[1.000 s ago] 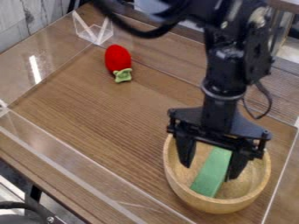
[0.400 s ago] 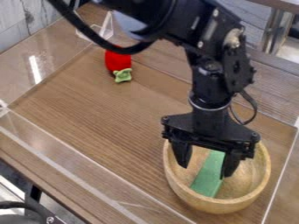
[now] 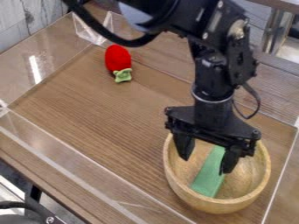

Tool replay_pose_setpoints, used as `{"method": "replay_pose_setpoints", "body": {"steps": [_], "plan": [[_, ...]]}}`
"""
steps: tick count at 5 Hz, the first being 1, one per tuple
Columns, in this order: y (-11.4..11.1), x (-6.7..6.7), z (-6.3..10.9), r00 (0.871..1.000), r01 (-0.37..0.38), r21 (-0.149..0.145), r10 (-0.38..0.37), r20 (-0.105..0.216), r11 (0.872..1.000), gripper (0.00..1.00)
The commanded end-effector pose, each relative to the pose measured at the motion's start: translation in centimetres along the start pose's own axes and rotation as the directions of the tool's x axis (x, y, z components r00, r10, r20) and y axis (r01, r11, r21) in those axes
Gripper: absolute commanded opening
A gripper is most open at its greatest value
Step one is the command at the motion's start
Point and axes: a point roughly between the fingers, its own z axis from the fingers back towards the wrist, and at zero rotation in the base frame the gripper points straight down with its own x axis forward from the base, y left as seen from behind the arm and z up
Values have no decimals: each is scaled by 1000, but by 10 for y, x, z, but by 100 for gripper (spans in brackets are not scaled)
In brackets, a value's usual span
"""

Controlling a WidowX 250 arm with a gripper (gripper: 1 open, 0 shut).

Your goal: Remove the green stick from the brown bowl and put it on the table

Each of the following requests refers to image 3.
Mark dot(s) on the metal table leg background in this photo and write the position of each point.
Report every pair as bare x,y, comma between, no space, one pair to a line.
277,30

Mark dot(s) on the clear acrylic tray wall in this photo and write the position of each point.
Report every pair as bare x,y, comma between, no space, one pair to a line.
87,188

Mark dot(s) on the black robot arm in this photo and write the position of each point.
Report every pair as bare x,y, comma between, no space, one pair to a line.
215,27

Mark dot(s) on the brown wooden bowl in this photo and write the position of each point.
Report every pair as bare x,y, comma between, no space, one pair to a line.
242,186

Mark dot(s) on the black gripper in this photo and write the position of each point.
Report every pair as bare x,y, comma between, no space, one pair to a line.
210,121

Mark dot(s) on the clear acrylic corner bracket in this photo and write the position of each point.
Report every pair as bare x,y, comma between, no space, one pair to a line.
86,32

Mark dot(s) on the green stick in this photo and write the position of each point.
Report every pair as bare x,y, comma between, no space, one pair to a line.
209,179

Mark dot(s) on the red plush strawberry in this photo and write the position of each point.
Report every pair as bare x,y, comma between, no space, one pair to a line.
119,63

